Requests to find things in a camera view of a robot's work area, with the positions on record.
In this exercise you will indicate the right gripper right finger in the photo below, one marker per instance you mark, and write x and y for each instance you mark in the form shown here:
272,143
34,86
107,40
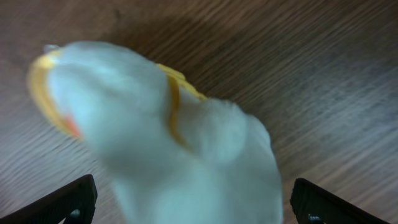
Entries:
312,204

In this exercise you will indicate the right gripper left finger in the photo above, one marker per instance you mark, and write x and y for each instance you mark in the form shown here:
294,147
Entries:
74,203

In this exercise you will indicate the white plush duck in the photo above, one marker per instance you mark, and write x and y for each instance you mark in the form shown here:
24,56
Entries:
173,156

